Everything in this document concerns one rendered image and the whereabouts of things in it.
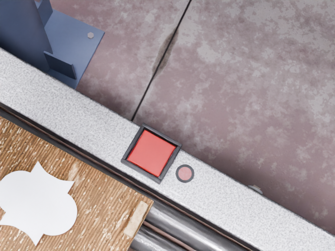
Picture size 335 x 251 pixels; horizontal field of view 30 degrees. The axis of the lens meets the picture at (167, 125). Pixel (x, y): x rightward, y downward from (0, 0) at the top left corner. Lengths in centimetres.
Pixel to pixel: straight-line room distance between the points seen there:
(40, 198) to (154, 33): 119
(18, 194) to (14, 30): 76
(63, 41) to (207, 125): 55
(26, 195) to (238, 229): 35
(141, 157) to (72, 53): 109
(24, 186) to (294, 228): 45
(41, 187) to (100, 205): 10
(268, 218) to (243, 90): 106
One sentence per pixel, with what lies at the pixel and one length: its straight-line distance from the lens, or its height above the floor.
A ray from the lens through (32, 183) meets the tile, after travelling 103.
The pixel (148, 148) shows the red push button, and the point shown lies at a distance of 104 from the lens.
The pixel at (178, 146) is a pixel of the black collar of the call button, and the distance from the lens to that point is 104.
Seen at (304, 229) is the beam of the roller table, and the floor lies 92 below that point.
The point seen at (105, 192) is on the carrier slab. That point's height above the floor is 94.
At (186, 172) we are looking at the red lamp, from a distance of 105.
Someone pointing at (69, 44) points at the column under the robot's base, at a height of 1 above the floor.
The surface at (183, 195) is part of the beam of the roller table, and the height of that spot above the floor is 92.
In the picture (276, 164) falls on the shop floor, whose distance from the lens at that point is 203.
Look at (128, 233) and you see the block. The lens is 99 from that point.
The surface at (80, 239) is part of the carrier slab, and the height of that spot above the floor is 94.
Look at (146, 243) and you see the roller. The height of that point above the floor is 92.
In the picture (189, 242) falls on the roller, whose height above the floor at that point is 91.
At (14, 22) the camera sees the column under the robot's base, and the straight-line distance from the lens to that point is 168.
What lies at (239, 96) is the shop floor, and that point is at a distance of 207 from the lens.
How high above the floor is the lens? 195
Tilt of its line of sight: 75 degrees down
